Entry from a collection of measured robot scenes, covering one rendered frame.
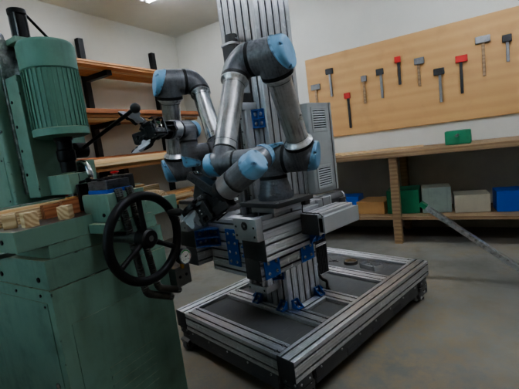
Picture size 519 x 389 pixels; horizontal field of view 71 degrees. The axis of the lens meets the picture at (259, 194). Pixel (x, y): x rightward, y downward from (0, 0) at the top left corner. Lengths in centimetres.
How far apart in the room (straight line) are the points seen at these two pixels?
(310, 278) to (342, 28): 302
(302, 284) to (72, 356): 110
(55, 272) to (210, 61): 425
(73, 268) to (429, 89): 352
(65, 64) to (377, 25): 337
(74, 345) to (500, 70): 378
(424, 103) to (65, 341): 360
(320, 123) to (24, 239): 139
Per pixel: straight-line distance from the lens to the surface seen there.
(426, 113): 402
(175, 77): 173
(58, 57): 139
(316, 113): 192
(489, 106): 400
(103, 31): 480
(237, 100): 122
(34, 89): 139
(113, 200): 120
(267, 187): 148
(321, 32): 442
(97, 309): 132
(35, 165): 147
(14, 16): 161
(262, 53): 125
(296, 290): 189
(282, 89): 130
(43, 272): 122
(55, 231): 121
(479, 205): 364
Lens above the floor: 104
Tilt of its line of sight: 7 degrees down
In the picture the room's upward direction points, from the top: 7 degrees counter-clockwise
